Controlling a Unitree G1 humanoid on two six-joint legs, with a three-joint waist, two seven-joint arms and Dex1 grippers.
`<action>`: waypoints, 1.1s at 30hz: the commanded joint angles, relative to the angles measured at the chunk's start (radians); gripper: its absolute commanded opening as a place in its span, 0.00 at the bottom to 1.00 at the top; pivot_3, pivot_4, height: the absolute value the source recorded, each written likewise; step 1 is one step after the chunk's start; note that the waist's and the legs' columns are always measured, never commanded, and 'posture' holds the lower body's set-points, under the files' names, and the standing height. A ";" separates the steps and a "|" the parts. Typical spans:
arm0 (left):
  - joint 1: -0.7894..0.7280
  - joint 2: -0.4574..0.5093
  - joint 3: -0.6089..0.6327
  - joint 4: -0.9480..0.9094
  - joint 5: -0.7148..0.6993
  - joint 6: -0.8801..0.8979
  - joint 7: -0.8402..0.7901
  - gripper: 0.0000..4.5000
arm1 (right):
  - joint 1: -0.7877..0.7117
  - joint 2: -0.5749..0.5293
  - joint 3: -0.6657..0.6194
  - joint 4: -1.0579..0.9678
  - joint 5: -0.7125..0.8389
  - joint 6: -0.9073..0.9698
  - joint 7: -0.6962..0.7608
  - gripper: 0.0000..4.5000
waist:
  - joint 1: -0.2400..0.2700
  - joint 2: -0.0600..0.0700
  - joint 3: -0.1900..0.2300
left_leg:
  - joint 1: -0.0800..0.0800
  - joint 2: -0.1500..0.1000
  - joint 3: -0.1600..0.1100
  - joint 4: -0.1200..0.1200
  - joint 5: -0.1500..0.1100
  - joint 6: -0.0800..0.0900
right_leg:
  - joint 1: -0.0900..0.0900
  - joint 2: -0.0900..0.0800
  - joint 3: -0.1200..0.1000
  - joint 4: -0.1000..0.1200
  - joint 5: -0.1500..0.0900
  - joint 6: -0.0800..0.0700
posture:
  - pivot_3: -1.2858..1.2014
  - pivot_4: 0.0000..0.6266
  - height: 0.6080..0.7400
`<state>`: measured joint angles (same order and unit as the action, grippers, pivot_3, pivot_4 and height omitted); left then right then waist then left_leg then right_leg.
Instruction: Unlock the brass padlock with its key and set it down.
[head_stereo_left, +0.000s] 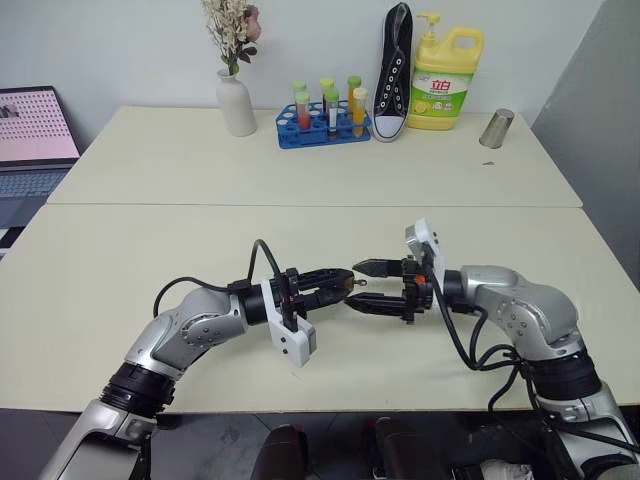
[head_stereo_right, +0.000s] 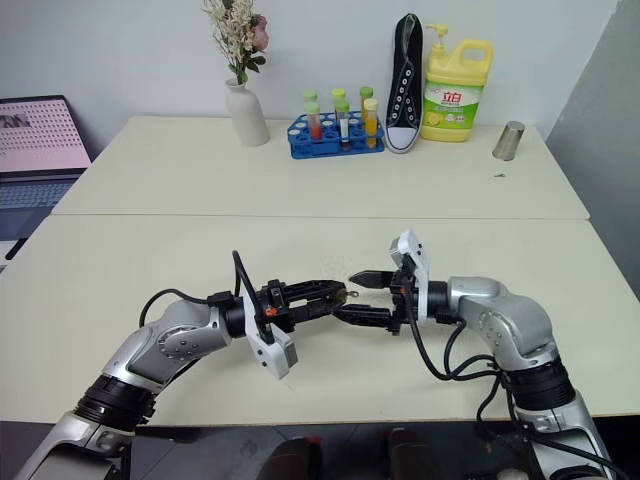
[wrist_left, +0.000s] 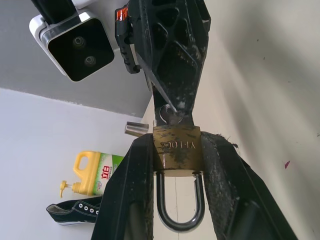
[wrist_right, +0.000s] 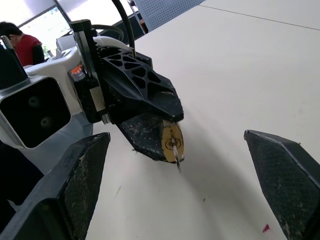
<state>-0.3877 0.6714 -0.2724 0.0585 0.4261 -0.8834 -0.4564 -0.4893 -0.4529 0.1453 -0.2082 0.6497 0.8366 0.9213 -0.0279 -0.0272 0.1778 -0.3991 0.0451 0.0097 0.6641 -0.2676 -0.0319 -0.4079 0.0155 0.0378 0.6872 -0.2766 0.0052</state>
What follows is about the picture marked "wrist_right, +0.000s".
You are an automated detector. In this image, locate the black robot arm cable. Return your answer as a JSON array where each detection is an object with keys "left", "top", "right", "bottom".
[{"left": 90, "top": 0, "right": 137, "bottom": 52}]

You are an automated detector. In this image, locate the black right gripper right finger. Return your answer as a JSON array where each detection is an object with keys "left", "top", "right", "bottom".
[{"left": 243, "top": 129, "right": 320, "bottom": 240}]

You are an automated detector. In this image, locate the brass padlock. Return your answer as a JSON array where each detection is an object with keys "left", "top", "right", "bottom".
[{"left": 160, "top": 119, "right": 186, "bottom": 165}]

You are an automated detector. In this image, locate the silver padlock key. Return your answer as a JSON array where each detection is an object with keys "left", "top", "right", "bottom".
[{"left": 170, "top": 138, "right": 186, "bottom": 174}]

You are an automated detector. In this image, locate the grey perforated panel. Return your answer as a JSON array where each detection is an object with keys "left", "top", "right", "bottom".
[{"left": 134, "top": 0, "right": 207, "bottom": 34}]

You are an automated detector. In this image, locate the person in red shirt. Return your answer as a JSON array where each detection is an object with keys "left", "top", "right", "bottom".
[{"left": 0, "top": 21, "right": 46, "bottom": 67}]

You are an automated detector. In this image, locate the flat finger of the black left gripper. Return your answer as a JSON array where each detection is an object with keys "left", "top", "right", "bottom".
[{"left": 116, "top": 115, "right": 173, "bottom": 163}]

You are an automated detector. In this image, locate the lattice finger of the black left gripper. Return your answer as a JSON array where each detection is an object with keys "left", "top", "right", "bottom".
[{"left": 96, "top": 47, "right": 185, "bottom": 121}]

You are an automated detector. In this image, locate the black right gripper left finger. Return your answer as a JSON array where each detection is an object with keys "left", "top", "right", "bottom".
[{"left": 0, "top": 132, "right": 111, "bottom": 240}]

